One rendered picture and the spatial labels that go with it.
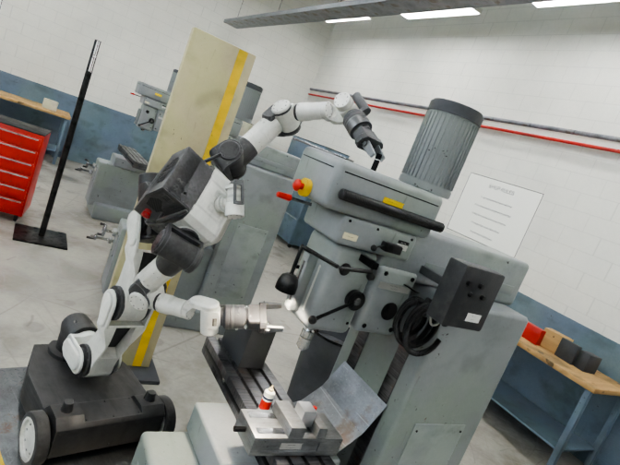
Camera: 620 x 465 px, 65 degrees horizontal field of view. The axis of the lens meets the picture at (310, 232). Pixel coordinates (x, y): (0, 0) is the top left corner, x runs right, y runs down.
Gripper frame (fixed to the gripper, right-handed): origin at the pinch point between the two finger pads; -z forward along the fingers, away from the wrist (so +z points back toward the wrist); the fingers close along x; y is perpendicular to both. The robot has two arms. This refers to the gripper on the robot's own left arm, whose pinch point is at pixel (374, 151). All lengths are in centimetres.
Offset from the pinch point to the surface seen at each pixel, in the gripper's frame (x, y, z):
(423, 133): -14.2, 14.2, 1.1
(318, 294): 11, -39, -35
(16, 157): -8, -338, 329
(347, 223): 13.9, -15.1, -23.4
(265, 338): -10, -89, -23
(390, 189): 4.2, -0.4, -18.8
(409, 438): -40, -64, -81
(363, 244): 4.7, -18.1, -27.8
